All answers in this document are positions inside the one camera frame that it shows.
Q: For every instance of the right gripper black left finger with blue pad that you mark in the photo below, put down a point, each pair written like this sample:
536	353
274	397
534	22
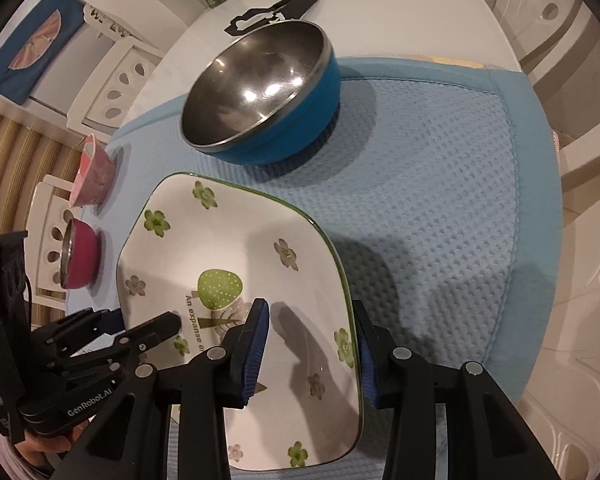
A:
129	436

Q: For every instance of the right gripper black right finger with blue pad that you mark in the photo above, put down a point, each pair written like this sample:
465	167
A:
487	437

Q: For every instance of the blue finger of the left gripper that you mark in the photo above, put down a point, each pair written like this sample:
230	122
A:
105	321

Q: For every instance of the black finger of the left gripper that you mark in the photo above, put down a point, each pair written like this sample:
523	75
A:
151	333

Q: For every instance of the magenta steel bowl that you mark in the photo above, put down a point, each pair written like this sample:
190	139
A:
80	255

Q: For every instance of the hexagonal floral plate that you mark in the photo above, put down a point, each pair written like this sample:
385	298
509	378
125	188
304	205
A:
206	249

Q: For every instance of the pink cartoon bowl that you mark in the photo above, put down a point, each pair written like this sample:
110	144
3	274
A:
94	177

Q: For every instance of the blue steel bowl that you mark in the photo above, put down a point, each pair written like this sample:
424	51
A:
266	97

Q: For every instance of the person's left hand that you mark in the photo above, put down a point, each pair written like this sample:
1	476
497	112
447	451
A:
33	449

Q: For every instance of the white chair near left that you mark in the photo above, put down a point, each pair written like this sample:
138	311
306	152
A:
48	217

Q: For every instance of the white chair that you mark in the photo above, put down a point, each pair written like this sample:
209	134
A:
533	27
578	164
108	94
48	217

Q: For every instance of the white chair far left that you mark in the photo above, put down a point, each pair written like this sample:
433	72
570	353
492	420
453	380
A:
108	94

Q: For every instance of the light blue table mat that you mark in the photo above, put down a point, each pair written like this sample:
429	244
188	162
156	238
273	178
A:
438	186

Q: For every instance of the blue fridge cover cloth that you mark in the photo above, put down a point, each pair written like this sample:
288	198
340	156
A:
35	43

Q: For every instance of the white decorative shelf ornament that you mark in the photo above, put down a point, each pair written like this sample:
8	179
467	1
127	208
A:
104	25

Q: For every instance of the white chair near right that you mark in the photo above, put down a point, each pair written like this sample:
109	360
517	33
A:
578	164

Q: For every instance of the white refrigerator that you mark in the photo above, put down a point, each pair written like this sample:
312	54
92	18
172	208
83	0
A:
54	93

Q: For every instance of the white chair far right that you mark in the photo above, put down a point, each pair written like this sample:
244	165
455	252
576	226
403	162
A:
533	27

